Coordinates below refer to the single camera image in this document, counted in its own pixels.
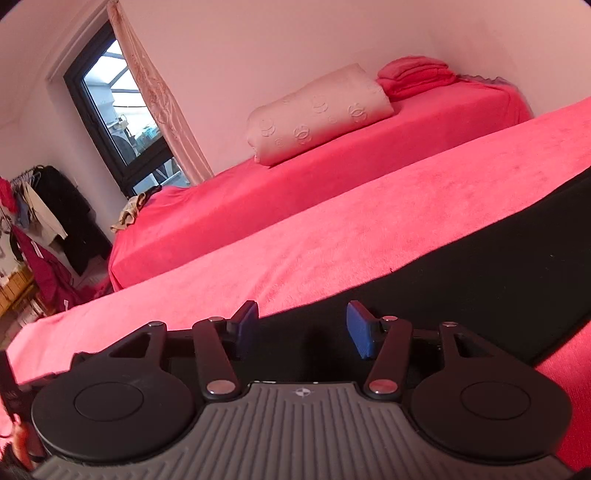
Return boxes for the pink fleece blanket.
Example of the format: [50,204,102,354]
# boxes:
[0,97,591,480]

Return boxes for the hanging white garment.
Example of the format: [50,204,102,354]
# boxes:
[21,181,68,248]

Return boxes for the crumpled beige cloth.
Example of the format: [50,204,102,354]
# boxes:
[110,193,150,233]

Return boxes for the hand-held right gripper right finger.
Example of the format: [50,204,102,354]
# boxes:
[345,300,539,400]

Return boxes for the folded pink cloth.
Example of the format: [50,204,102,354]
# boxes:
[246,64,395,167]

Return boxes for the wooden crate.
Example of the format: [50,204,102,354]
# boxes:
[0,269,41,320]

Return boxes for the black pants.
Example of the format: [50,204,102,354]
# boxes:
[166,168,591,385]

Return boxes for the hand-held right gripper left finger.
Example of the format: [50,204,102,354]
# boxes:
[71,300,259,400]

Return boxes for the dark framed window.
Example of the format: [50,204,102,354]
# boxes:
[64,21,192,198]

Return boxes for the hanging red garment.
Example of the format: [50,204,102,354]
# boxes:
[8,225,90,319]

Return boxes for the folded red blanket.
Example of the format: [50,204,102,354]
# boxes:
[376,56,459,100]

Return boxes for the pink lace curtain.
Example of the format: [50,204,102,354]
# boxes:
[107,0,214,188]

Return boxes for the hanging black coat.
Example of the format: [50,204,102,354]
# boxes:
[34,165,99,276]

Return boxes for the red bed sheet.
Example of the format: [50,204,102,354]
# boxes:
[108,76,534,292]

